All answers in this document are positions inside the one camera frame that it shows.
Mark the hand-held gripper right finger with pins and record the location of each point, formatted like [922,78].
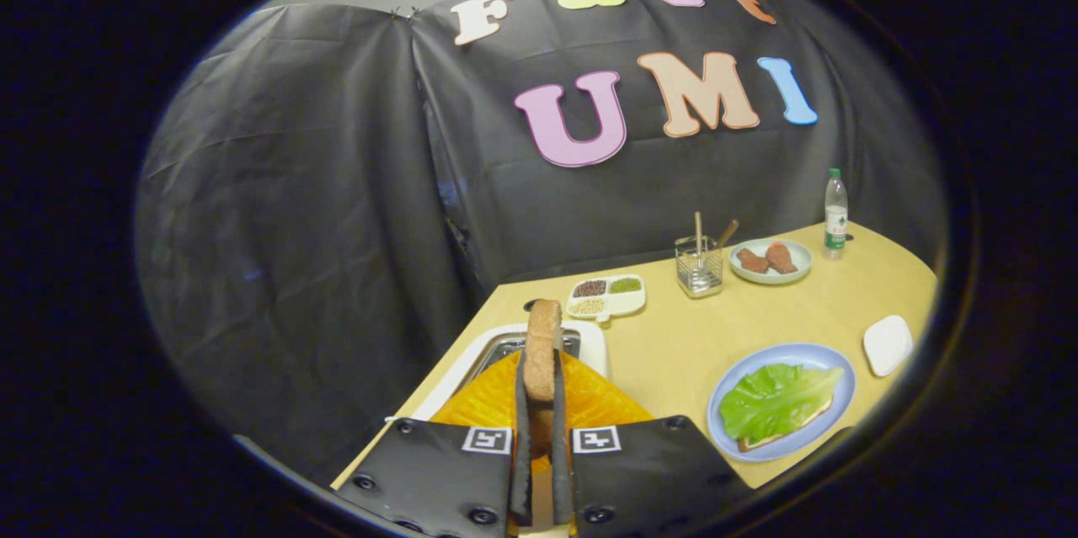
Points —
[563,471]

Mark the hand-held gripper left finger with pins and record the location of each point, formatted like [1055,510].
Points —
[522,471]

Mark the toasted bread slice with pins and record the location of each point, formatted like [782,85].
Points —
[543,344]

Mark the green lettuce leaf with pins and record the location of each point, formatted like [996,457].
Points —
[775,399]

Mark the white toaster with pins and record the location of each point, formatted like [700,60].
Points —
[591,344]

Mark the white divided condiment dish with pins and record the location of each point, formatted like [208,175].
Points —
[627,303]

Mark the white bread slice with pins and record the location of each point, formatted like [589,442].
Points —
[754,442]

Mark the wooden stick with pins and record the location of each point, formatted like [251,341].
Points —
[698,226]

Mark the brown meat piece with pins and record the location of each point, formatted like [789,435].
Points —
[752,260]
[781,258]

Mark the wooden spoon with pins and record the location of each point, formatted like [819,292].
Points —
[727,232]

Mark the blue plate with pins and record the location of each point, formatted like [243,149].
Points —
[835,361]

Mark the pale green plate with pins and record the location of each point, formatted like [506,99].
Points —
[802,264]

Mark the small white plate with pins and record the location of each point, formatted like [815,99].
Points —
[888,344]

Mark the clear water bottle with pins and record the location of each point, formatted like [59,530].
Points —
[835,218]

